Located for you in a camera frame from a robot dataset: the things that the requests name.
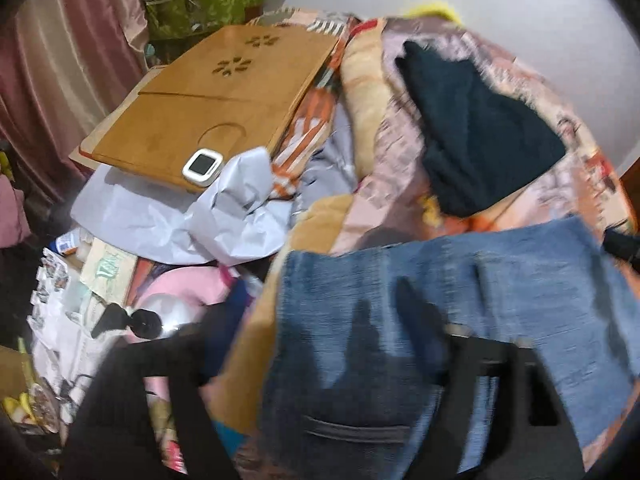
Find pink cloth bundle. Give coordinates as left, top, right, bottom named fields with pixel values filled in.
left=0, top=175, right=32, bottom=250

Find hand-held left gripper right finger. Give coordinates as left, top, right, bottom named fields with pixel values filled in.
left=396, top=279, right=587, bottom=480

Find pile of paper packets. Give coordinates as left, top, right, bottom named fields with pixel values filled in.
left=27, top=247, right=103, bottom=366

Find light grey cloth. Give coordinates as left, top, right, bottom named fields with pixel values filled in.
left=294, top=105, right=360, bottom=213

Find pink curtain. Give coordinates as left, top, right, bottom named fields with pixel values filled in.
left=0, top=0, right=151, bottom=203

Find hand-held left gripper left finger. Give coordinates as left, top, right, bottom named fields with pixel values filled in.
left=65, top=282, right=252, bottom=480

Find printed blanket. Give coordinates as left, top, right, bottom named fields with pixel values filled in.
left=215, top=7, right=640, bottom=480

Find silver dome lamp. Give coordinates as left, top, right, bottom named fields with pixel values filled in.
left=134, top=292, right=202, bottom=342

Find green patterned bag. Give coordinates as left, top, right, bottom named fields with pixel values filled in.
left=144, top=0, right=266, bottom=42

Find yellow plush object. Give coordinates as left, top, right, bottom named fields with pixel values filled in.
left=404, top=0, right=463, bottom=24

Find dark navy garment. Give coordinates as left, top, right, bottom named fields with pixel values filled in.
left=395, top=40, right=568, bottom=218

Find small white digital clock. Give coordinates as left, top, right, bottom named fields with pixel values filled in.
left=181, top=147, right=223, bottom=187

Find cardboard box with green print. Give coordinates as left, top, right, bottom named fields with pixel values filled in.
left=79, top=237, right=139, bottom=307

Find blue denim pants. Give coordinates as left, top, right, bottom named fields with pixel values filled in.
left=257, top=215, right=640, bottom=480

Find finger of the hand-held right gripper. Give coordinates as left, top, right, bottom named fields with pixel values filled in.
left=602, top=227, right=640, bottom=275

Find wooden lap desk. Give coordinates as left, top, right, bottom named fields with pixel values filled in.
left=80, top=25, right=343, bottom=193

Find pink round cushion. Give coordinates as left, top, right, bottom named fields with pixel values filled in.
left=144, top=265, right=237, bottom=322

